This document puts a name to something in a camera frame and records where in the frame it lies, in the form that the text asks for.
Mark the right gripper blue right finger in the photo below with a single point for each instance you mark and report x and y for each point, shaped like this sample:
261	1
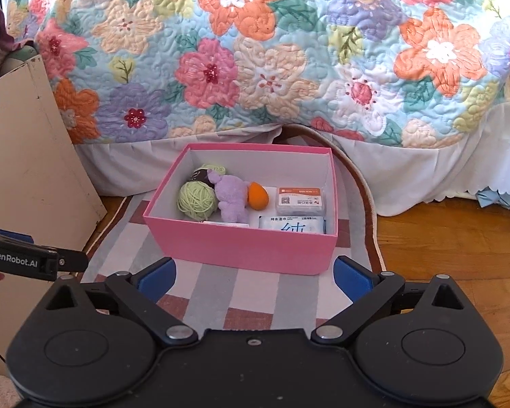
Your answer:
371	295

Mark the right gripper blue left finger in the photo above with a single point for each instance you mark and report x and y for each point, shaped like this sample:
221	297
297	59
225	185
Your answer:
138	294

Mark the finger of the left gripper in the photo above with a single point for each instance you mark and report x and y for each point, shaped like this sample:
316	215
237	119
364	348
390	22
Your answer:
72	261

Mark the blue wet wipes pack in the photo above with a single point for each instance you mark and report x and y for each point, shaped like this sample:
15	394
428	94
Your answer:
301	225

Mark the white tissue pack bear print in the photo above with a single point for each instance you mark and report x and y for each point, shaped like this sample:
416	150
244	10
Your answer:
221	223

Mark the green yarn ball black label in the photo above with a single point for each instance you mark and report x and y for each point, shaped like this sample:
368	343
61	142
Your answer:
196	198

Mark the orange label clear plastic box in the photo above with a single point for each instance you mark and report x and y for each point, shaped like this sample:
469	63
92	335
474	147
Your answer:
300	201

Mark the purple plush bear toy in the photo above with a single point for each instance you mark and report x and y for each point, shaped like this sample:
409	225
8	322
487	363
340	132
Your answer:
232	196

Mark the orange sponge ball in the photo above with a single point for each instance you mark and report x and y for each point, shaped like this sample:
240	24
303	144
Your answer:
258	198

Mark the checkered plush floor rug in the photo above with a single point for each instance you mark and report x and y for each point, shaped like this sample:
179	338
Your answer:
207	296

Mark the pink cardboard storage box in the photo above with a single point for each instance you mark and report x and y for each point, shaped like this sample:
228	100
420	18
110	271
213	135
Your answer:
248	247

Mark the papers under bed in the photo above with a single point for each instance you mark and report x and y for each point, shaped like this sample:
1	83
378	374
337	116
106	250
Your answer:
487	197

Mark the floral quilted bedspread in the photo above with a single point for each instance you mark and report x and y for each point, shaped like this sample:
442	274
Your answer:
415	92

